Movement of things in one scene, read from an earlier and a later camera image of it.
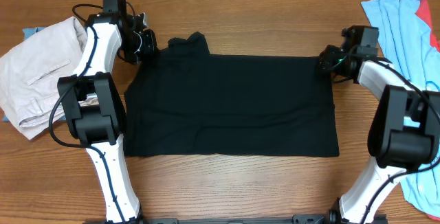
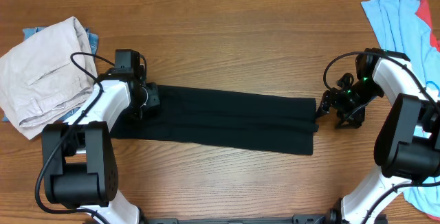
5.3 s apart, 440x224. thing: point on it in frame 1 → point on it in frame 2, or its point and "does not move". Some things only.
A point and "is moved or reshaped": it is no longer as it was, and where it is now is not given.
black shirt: [190, 103] is moved or reshaped
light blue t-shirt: [410, 47] does not move
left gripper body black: [139, 46] → [150, 97]
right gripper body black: [332, 62] → [354, 96]
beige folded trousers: [30, 71] does not move
